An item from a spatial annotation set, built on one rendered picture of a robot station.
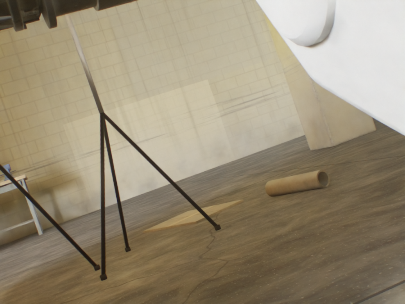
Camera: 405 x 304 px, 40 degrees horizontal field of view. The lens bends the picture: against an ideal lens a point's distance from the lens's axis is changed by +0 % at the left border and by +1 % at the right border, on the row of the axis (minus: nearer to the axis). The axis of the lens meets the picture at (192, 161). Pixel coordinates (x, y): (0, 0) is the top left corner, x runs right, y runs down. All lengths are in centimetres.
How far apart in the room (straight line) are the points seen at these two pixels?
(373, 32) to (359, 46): 1
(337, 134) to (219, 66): 472
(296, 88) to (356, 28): 548
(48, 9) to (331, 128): 448
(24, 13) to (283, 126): 905
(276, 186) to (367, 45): 296
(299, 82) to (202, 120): 417
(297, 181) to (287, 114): 711
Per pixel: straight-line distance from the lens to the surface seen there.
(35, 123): 924
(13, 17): 117
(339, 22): 24
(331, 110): 547
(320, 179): 306
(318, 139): 564
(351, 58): 25
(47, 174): 917
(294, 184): 308
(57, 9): 120
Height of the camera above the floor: 42
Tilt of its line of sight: 1 degrees down
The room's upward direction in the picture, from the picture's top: 19 degrees counter-clockwise
